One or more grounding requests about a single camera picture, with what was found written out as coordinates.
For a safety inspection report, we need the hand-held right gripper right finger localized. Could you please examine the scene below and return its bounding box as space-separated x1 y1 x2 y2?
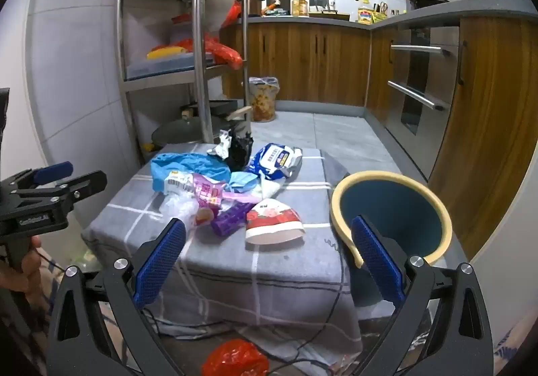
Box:
350 215 494 376

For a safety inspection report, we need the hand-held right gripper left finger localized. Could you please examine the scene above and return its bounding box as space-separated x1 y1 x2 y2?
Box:
47 217 188 376

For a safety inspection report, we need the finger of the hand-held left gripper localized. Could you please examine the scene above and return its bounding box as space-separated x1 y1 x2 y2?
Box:
8 170 108 213
0 161 74 197

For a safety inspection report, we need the blue bin with yellow rim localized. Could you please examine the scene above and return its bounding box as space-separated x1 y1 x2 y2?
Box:
330 170 454 309

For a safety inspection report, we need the clear plastic bag white label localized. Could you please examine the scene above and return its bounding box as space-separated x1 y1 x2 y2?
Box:
160 171 202 229

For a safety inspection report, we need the purple wrapper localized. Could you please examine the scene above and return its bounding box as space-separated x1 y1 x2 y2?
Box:
210 201 258 238

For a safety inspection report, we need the pink snack wrapper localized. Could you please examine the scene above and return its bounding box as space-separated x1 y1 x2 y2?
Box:
191 173 261 225

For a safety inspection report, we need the blue cloth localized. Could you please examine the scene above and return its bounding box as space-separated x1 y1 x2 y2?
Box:
150 152 231 193

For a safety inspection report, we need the red and white paper cup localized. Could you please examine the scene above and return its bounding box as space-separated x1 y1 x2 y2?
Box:
245 198 305 248

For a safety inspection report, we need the white tissue paper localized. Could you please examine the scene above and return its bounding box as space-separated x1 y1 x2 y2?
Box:
256 178 283 200

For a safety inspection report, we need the white wrapper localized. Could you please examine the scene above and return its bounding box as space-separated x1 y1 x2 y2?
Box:
206 130 233 159

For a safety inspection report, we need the black plastic bag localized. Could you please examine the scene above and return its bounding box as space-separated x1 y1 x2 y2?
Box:
227 134 255 171

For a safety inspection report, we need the blue and white snack packet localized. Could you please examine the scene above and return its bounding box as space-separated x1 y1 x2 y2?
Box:
245 143 303 181

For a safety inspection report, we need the person's left hand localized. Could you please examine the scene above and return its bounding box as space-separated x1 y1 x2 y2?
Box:
0 235 43 293

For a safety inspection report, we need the grey checked cloth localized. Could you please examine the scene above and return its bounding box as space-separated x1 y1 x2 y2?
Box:
81 143 469 366

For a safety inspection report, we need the red plastic bag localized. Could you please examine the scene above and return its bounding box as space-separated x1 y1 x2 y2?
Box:
204 33 244 68
223 0 243 28
201 339 270 376

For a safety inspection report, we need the yellow package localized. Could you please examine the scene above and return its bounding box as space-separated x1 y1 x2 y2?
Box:
147 46 187 59

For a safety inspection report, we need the stainless steel oven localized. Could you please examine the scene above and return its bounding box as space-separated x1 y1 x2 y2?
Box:
384 25 461 177

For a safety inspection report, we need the stainless steel rack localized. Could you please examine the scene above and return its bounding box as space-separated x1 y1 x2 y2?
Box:
115 0 253 150

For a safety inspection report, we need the plastic container with red lid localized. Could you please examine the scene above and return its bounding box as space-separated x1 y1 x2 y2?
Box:
170 14 198 44

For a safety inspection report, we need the yellow patterned waste bin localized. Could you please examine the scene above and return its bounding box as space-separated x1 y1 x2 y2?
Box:
249 76 280 123

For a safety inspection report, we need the wooden kitchen cabinet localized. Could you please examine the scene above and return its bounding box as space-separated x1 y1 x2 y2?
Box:
221 18 396 122
429 16 538 259

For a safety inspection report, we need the grey kitchen countertop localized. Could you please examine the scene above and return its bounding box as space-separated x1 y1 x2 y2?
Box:
248 0 538 30

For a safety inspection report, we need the black cable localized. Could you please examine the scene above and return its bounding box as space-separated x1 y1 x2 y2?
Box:
147 287 349 376

